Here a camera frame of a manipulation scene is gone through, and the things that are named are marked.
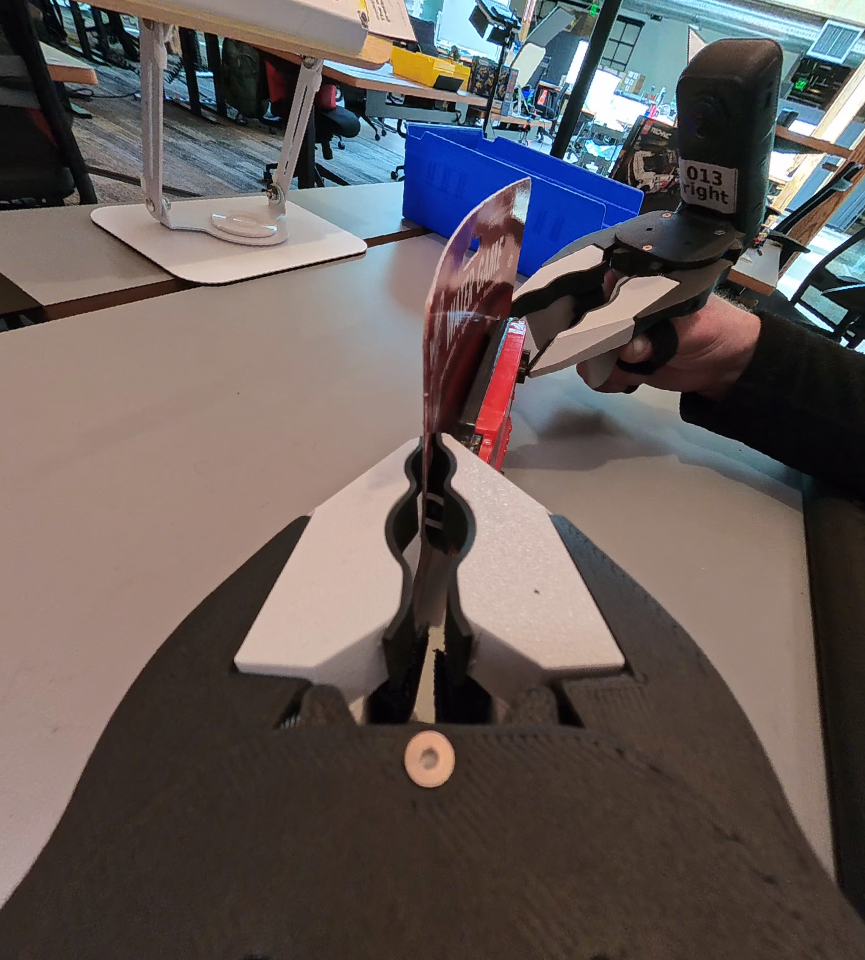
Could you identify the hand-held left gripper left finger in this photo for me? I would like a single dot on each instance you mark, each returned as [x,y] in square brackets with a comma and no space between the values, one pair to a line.
[327,592]

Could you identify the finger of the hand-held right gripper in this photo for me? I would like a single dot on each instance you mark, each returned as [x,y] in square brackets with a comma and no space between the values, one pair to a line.
[560,270]
[605,322]

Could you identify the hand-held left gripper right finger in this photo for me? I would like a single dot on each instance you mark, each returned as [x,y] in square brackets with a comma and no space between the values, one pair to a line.
[530,592]

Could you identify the red handheld toy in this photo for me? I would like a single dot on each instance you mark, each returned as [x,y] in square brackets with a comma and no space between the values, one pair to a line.
[470,300]

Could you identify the person's right forearm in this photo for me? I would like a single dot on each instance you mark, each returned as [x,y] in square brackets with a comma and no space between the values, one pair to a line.
[815,405]

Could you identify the person's right hand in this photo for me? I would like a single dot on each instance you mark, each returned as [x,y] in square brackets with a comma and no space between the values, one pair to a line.
[710,345]

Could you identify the wooden side table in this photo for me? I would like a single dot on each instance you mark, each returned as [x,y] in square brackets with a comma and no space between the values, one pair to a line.
[755,274]

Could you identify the black printed box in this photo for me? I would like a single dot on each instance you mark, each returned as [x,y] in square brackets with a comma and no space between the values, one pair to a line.
[646,165]

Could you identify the blue plastic bin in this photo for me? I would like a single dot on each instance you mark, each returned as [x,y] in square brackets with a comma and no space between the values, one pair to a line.
[477,172]

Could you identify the slim black chair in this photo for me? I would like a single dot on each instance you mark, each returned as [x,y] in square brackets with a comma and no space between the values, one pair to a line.
[815,210]

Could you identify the black pole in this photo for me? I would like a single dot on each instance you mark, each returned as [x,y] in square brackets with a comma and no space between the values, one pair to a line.
[582,82]

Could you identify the yellow plastic bin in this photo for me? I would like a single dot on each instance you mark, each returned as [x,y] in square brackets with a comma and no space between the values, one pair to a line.
[425,67]

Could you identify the metal vent grille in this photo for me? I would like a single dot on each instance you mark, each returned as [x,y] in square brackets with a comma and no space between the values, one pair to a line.
[836,41]

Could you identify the black tripod stand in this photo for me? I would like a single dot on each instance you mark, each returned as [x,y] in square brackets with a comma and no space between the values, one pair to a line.
[496,22]

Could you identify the black office chair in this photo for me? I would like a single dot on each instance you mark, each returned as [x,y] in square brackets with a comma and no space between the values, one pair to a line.
[335,120]

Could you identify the long wooden desk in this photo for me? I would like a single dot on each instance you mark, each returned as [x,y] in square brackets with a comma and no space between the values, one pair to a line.
[372,75]

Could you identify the wooden stand top board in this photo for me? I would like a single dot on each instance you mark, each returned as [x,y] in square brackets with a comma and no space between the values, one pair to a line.
[252,34]

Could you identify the wooden post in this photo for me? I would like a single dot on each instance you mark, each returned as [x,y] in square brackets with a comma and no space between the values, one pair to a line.
[852,112]

